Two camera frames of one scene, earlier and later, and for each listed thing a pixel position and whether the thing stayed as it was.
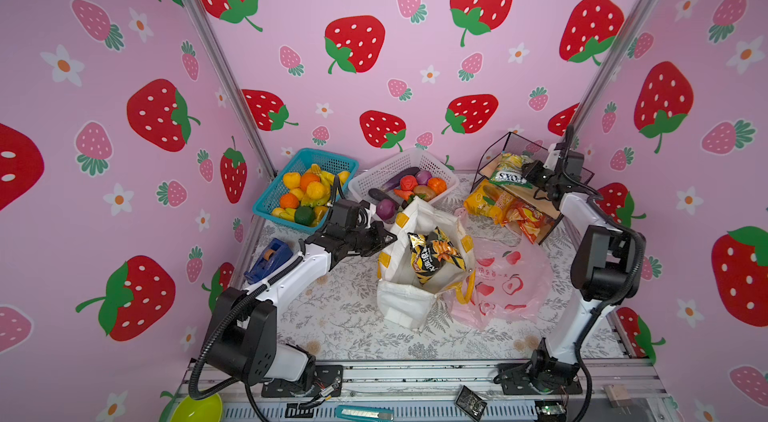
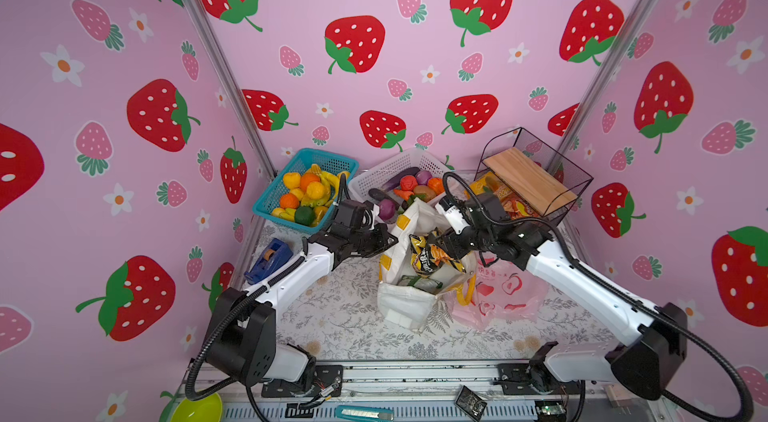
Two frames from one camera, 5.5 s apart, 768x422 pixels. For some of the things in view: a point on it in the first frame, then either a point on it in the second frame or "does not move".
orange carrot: x=404 y=194 does not move
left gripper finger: x=376 y=246 does not move
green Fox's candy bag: x=509 y=171 to x=423 y=283
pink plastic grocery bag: x=513 y=281 does not move
